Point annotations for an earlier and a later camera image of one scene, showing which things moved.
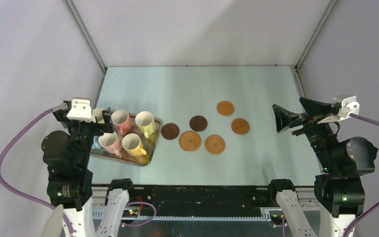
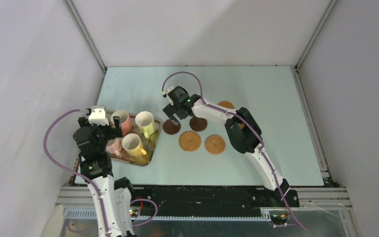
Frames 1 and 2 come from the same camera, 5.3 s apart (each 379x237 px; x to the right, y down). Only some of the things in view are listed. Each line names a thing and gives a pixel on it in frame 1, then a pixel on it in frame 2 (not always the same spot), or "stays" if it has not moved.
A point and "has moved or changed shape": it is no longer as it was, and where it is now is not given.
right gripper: x=303 y=121 → x=170 y=111
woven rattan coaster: x=190 y=140 stays
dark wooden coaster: x=170 y=131 has moved or changed shape
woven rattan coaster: x=214 y=144 stays
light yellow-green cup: x=146 y=122 stays
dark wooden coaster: x=198 y=123 stays
